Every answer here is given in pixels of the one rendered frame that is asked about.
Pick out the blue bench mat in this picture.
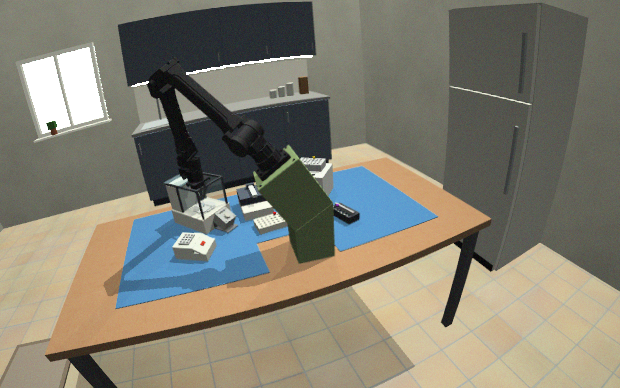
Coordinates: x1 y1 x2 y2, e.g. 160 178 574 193
115 166 438 309

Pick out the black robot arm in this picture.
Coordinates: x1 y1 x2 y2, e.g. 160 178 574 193
147 57 291 183

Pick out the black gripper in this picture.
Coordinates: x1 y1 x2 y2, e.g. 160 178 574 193
186 167 210 190

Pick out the white block with rows of round holes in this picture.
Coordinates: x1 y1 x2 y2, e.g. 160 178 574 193
172 233 217 261

